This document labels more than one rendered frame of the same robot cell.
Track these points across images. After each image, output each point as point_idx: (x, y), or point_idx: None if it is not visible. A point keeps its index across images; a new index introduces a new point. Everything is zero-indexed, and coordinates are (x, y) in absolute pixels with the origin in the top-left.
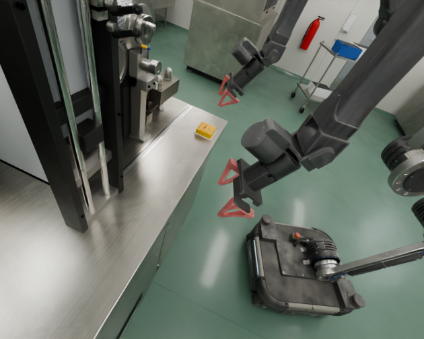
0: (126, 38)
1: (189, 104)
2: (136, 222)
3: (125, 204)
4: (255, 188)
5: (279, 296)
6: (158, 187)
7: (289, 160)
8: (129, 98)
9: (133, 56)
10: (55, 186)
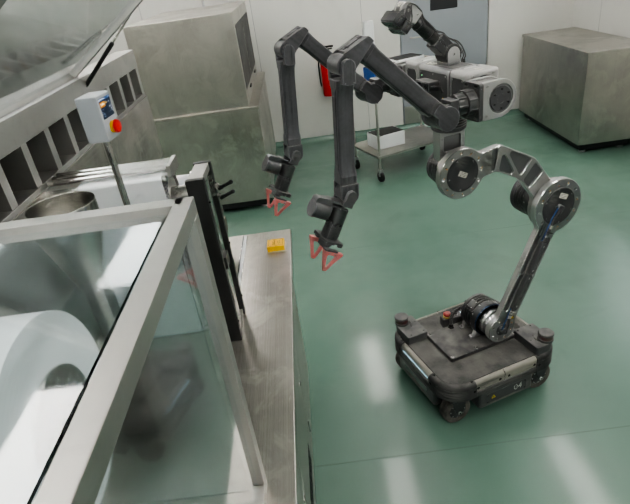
0: None
1: (243, 235)
2: (271, 320)
3: (255, 316)
4: (333, 238)
5: (461, 381)
6: (269, 297)
7: (338, 209)
8: None
9: None
10: (220, 298)
